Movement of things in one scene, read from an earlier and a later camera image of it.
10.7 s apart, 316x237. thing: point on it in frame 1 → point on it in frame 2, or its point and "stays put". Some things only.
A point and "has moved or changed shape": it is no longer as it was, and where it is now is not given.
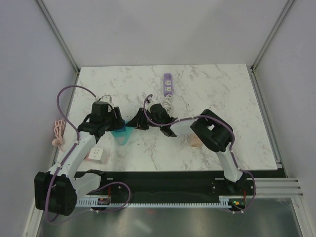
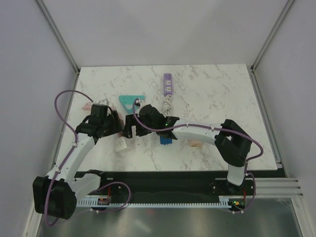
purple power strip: (168, 84) stays put
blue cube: (122, 130) has moved or changed shape
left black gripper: (119, 122) stays put
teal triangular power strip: (123, 136) has moved or changed shape
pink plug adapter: (195, 141) stays put
